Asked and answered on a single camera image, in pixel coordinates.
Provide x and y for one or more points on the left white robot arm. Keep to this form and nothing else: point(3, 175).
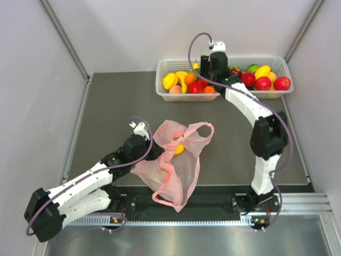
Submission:
point(49, 211)

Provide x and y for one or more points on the red apple right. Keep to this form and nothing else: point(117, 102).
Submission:
point(282, 84)

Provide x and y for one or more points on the yellow mango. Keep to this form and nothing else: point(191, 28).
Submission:
point(262, 71)

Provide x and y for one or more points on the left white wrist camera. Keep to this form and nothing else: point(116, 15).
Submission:
point(140, 129)

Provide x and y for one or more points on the red apple front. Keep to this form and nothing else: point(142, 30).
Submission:
point(263, 84)

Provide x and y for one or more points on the white plastic basket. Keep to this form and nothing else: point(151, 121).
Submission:
point(279, 68)
point(166, 66)

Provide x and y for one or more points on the grey slotted cable duct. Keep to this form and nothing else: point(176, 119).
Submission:
point(111, 221)

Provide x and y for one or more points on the yellow banana bunch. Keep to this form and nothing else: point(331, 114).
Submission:
point(184, 87)

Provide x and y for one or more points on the right white plastic basket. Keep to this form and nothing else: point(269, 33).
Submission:
point(279, 68)

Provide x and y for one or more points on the pink plastic bag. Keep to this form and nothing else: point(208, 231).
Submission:
point(173, 178)

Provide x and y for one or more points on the red apple in left basket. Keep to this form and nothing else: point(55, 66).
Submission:
point(196, 87)

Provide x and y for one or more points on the left white plastic basket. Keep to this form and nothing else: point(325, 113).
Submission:
point(166, 66)

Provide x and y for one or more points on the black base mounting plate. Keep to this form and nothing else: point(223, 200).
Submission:
point(206, 203)

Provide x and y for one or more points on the dark red apple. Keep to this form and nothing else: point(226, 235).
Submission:
point(235, 71)

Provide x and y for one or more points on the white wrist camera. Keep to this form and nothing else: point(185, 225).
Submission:
point(217, 46)
point(140, 129)

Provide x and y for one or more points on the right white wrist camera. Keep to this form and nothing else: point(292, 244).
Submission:
point(217, 46)

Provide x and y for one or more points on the yellow orange fruit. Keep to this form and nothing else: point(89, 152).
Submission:
point(179, 149)

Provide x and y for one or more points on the green orange mango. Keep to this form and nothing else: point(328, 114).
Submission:
point(192, 76)

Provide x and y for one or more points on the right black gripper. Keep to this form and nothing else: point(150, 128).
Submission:
point(204, 65)

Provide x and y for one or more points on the orange tangerine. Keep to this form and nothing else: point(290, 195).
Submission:
point(209, 90)

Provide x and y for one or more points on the green lime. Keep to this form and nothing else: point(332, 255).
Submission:
point(253, 68)

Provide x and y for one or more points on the yellow pear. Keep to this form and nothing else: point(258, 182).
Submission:
point(196, 65)

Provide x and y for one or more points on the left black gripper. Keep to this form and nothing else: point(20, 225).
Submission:
point(156, 151)

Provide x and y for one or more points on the peach fruit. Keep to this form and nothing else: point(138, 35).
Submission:
point(176, 89)

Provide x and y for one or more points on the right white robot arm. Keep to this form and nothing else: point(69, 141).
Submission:
point(269, 136)

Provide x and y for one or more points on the red apple middle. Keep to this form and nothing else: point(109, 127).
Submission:
point(248, 79)

